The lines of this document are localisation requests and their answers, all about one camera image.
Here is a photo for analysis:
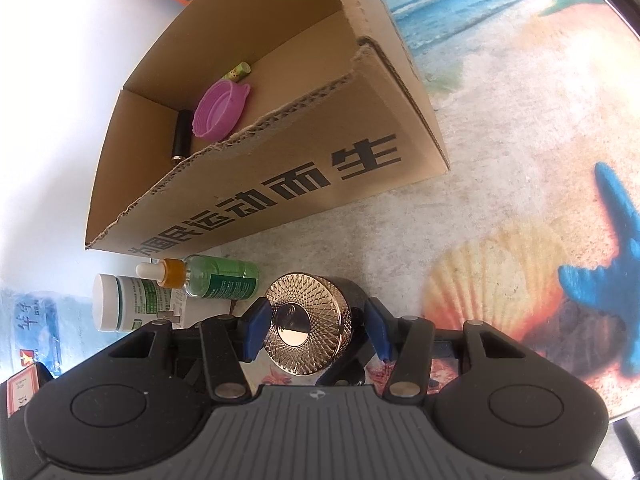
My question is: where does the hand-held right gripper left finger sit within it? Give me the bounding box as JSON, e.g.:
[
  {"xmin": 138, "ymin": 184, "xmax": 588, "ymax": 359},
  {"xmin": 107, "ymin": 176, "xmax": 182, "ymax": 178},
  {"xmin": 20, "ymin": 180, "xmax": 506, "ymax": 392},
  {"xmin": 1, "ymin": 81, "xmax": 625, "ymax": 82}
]
[{"xmin": 107, "ymin": 297, "xmax": 273, "ymax": 403}]

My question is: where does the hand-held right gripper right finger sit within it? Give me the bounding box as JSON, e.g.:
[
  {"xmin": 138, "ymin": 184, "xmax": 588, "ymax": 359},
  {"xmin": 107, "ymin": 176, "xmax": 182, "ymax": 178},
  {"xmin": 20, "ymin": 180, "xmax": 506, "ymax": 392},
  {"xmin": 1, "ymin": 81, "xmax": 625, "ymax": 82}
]
[{"xmin": 365, "ymin": 297, "xmax": 543, "ymax": 403}]

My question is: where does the brown cardboard box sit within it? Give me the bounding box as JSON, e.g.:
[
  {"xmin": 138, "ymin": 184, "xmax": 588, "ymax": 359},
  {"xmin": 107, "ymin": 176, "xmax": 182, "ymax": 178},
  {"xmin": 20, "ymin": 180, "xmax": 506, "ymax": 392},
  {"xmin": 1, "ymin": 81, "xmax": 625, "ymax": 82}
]
[{"xmin": 84, "ymin": 0, "xmax": 451, "ymax": 256}]

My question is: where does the green liquid bottle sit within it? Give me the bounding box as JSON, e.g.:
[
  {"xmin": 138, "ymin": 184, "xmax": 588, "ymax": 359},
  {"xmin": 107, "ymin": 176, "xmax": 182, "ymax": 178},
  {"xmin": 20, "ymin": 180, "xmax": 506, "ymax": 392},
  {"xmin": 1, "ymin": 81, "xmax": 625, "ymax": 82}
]
[{"xmin": 184, "ymin": 255, "xmax": 261, "ymax": 301}]

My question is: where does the white carton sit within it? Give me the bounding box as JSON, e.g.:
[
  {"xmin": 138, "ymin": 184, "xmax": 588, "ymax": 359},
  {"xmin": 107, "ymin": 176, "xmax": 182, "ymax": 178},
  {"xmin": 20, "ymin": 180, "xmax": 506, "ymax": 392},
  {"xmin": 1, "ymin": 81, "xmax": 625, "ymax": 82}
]
[{"xmin": 170, "ymin": 287, "xmax": 238, "ymax": 330}]

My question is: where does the blue printed plastic bag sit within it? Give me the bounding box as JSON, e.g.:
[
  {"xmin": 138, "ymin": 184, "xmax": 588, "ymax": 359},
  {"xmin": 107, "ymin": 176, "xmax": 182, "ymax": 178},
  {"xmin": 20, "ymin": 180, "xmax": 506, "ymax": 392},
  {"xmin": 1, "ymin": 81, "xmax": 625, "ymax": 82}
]
[{"xmin": 0, "ymin": 287, "xmax": 101, "ymax": 377}]

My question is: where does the white jar with green label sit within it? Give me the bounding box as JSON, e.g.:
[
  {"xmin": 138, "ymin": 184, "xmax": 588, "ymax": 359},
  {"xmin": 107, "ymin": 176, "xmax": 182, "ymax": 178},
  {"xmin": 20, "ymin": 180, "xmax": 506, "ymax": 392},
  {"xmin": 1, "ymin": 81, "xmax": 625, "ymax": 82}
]
[{"xmin": 92, "ymin": 273, "xmax": 174, "ymax": 333}]

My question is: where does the beach print mat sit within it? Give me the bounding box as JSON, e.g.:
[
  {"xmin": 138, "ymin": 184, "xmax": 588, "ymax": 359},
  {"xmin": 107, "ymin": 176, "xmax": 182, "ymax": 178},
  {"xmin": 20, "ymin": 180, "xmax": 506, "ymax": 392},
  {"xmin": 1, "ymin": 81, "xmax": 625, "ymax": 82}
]
[{"xmin": 165, "ymin": 0, "xmax": 640, "ymax": 426}]

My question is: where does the black cylinder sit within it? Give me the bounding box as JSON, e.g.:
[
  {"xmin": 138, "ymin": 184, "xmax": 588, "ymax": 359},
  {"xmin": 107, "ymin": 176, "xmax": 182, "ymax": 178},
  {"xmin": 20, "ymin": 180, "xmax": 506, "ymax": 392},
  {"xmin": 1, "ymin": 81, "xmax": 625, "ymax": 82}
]
[{"xmin": 171, "ymin": 109, "xmax": 195, "ymax": 162}]

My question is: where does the pink plastic lid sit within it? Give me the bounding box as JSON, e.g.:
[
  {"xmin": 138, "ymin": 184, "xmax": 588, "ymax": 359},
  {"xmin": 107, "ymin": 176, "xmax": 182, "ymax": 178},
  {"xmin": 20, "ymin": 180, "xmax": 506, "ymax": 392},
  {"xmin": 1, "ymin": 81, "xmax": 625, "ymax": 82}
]
[{"xmin": 192, "ymin": 80, "xmax": 252, "ymax": 142}]

